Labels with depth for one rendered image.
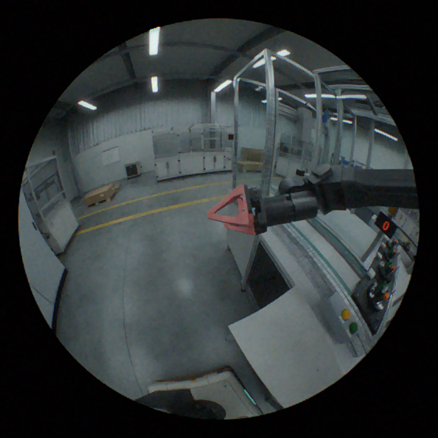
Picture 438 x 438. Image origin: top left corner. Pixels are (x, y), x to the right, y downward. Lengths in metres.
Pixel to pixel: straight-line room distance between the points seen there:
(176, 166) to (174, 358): 5.11
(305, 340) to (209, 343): 0.94
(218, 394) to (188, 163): 5.50
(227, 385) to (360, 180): 1.16
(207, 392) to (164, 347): 0.59
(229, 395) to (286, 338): 0.75
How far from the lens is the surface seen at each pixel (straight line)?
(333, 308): 0.54
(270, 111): 0.75
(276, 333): 0.52
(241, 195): 0.21
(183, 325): 1.39
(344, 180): 0.25
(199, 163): 5.22
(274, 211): 0.23
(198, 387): 1.13
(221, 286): 1.48
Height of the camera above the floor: 1.34
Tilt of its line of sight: 35 degrees down
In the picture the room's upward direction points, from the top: straight up
